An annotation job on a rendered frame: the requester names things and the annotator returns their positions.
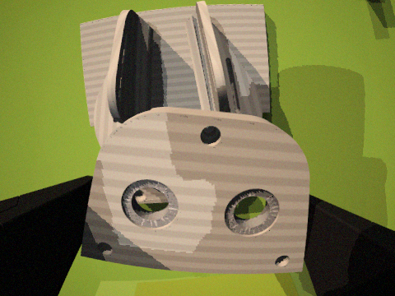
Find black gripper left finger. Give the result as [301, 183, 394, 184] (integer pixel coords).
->
[0, 175, 93, 296]

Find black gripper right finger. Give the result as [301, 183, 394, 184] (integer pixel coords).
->
[304, 194, 395, 296]

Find tan housing plate with two round holes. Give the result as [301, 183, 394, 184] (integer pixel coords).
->
[80, 106, 310, 274]

